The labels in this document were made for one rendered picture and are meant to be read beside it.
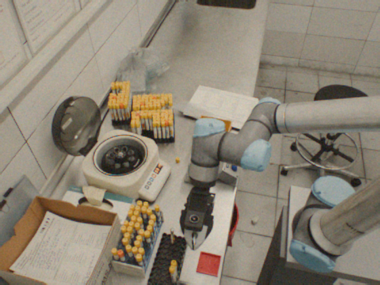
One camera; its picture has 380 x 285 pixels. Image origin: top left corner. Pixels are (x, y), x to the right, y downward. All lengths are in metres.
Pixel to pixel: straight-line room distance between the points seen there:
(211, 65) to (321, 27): 1.68
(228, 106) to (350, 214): 0.91
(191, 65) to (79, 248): 1.13
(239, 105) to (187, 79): 0.33
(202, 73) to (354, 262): 1.13
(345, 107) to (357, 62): 2.78
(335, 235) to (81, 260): 0.71
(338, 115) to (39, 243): 0.93
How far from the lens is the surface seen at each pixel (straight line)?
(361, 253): 1.20
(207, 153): 0.81
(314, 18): 3.29
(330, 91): 2.17
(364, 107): 0.77
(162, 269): 1.09
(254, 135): 0.80
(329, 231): 0.86
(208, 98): 1.60
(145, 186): 1.21
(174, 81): 1.74
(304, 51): 3.44
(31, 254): 1.17
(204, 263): 1.12
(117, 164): 1.23
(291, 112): 0.82
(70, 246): 1.14
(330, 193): 0.98
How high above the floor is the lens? 1.90
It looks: 47 degrees down
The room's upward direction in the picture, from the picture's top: 1 degrees counter-clockwise
